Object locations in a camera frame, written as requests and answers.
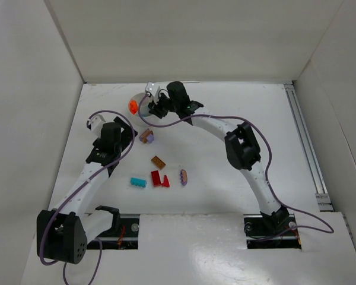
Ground orange lego brick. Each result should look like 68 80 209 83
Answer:
128 100 138 115

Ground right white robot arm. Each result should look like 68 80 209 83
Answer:
145 81 289 234

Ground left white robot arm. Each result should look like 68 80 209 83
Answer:
36 113 137 265

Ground purple brown lego assembly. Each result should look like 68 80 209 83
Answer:
139 128 154 144

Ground white round divided container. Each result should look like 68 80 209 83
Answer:
128 93 160 126

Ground brown flat lego plate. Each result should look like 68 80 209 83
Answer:
151 156 166 170

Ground long teal lego brick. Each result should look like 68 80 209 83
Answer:
130 178 147 188

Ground red rectangular lego brick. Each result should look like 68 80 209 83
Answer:
151 170 162 187

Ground red sloped lego piece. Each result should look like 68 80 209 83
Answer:
161 175 170 188

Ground purple oval lego plate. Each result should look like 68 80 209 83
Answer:
180 169 188 186

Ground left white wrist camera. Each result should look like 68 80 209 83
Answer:
86 114 106 132

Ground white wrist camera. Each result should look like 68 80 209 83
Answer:
145 82 161 103
86 114 106 132

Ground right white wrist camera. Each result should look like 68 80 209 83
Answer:
145 82 161 103

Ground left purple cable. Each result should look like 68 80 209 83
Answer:
39 110 136 285

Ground purple cable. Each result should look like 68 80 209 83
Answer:
39 110 136 285
138 92 335 240

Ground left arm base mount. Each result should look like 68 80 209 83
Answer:
97 214 140 250

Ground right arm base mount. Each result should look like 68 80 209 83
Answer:
244 214 301 249

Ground aluminium rail right side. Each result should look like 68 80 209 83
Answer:
284 84 334 212

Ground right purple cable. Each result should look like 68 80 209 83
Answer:
138 92 335 240

